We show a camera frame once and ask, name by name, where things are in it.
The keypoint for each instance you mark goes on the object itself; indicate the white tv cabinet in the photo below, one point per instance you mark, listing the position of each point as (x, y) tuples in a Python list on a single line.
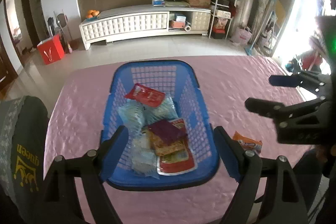
[(126, 26)]

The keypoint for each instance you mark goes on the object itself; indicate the arched standing mirror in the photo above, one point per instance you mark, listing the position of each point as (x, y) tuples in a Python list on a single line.
[(284, 11)]

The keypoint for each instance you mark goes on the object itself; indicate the blue plastic basket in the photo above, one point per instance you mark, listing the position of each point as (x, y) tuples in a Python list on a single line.
[(191, 113)]

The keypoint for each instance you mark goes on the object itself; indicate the pink tablecloth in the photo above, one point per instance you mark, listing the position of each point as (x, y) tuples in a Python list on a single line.
[(236, 82)]

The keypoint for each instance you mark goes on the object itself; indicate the blue tissue box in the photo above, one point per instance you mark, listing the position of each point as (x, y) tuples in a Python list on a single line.
[(158, 1)]

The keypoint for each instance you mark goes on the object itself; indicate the yellow snack packet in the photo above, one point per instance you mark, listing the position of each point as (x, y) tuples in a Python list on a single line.
[(169, 148)]

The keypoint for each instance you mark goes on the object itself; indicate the red gift bag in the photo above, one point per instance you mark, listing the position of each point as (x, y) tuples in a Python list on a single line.
[(51, 50)]

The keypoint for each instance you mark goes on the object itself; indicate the large red packet yellow label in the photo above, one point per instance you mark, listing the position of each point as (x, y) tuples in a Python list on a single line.
[(176, 165)]

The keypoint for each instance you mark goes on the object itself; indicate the chair with dark cover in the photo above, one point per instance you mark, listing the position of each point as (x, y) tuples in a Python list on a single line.
[(21, 140)]

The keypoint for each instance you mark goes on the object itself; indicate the light blue snack packet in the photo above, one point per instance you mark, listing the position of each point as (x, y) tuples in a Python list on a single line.
[(131, 116), (162, 111)]

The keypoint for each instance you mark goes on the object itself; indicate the pale green folded cloth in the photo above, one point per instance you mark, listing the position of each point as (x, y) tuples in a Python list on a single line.
[(177, 3)]

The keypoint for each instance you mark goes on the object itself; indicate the pink plastic bag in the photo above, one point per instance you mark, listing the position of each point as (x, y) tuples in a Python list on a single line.
[(241, 36)]

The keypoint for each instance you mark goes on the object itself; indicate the plate of oranges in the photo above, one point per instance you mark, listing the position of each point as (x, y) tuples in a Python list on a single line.
[(93, 14)]

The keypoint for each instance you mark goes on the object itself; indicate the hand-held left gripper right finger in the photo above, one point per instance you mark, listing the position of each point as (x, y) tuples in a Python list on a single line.
[(225, 153)]

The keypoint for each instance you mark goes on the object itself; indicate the dark wooden door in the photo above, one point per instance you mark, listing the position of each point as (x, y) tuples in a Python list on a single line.
[(5, 61)]

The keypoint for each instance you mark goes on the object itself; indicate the paper roll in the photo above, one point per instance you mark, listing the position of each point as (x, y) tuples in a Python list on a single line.
[(187, 27)]

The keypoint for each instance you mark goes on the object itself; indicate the white shelf rack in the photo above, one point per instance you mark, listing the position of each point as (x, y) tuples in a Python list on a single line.
[(221, 14)]

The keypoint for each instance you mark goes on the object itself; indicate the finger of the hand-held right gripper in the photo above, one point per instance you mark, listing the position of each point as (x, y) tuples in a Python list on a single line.
[(288, 80), (265, 107)]

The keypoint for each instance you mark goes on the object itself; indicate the red clothes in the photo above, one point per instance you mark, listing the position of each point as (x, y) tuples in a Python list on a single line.
[(312, 61)]

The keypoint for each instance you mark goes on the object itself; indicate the long orange snack packet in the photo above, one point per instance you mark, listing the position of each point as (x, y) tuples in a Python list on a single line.
[(248, 144)]

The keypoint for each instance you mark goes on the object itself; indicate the clear packet of white snacks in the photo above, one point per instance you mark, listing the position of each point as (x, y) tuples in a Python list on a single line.
[(144, 165), (141, 144)]

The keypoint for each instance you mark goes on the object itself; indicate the small dark red packet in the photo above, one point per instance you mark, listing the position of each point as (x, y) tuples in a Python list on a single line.
[(165, 132)]

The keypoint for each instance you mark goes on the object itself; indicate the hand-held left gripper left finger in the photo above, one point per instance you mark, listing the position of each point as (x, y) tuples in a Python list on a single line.
[(115, 150)]

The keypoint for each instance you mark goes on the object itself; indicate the red box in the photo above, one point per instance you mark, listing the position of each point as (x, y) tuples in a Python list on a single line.
[(177, 24)]

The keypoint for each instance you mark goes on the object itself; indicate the small red snack packet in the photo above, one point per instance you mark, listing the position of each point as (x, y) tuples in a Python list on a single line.
[(144, 95)]

